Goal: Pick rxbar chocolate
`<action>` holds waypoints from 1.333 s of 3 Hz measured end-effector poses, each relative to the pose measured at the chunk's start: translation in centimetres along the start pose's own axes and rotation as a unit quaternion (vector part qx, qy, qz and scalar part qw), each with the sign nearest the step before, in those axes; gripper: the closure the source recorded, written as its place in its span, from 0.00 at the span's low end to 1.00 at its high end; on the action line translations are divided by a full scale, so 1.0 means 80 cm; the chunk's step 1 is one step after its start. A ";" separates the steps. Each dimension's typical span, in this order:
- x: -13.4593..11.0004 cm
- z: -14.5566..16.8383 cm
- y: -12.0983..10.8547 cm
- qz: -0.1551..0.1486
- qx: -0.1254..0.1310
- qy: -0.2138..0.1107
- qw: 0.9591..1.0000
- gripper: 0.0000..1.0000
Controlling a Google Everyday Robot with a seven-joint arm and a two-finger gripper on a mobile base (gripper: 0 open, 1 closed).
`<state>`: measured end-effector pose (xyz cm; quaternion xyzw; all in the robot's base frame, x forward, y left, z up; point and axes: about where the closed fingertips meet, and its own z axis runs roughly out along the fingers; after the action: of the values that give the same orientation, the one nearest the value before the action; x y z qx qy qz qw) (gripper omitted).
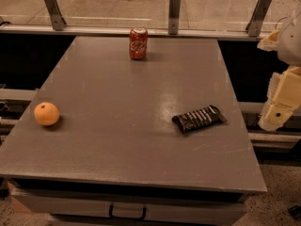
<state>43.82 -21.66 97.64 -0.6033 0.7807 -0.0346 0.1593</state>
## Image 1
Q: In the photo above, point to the red soda can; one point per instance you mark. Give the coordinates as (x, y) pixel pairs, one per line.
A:
(138, 41)

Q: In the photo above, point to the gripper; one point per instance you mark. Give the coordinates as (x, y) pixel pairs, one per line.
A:
(292, 42)

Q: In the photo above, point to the horizontal metal rail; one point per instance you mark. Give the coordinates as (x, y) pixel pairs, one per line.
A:
(124, 32)

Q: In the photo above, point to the black rxbar chocolate wrapper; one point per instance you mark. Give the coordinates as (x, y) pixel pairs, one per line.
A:
(199, 119)

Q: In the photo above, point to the white drawer with black handle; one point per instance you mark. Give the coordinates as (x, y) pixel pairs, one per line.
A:
(68, 208)

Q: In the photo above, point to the left metal railing bracket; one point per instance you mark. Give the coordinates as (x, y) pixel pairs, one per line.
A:
(57, 20)

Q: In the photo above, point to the metal railing bracket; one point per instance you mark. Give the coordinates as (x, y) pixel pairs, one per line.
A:
(174, 16)
(57, 20)
(253, 28)

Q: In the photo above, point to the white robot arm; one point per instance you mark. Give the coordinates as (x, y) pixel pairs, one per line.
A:
(286, 40)

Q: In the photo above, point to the orange fruit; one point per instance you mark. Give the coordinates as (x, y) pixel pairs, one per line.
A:
(46, 114)

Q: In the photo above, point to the middle metal railing bracket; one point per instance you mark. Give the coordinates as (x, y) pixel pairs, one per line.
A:
(174, 16)

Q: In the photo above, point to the right metal railing bracket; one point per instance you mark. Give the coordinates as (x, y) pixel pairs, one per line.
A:
(253, 28)

